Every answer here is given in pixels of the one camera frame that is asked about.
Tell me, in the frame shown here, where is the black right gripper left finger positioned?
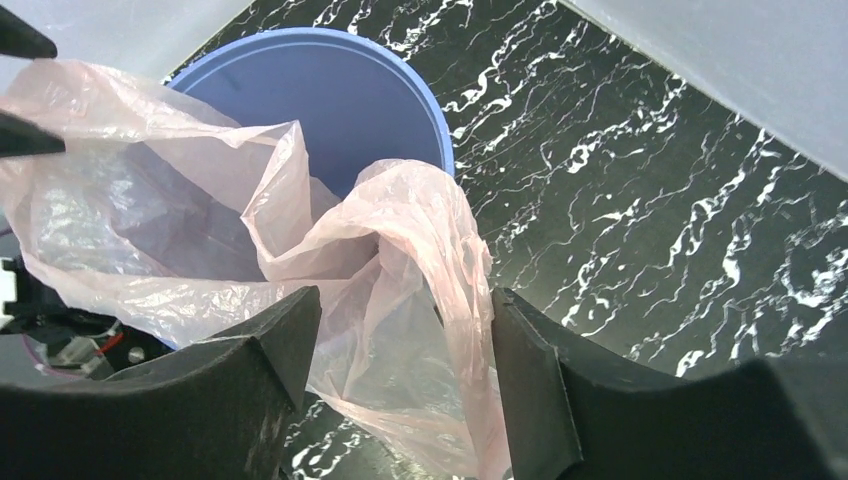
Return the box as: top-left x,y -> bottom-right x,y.
1,286 -> 322,479

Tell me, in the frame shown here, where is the blue plastic trash bin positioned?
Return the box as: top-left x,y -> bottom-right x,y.
169,27 -> 455,197

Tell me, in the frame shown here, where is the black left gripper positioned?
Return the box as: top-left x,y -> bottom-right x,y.
1,257 -> 173,380

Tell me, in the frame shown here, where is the pink plastic trash bag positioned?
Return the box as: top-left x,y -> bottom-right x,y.
1,60 -> 511,479

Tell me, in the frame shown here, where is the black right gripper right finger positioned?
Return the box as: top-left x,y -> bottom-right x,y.
492,288 -> 847,479

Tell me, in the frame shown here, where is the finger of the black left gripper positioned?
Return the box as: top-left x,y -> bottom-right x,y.
1,112 -> 66,159
0,6 -> 58,60

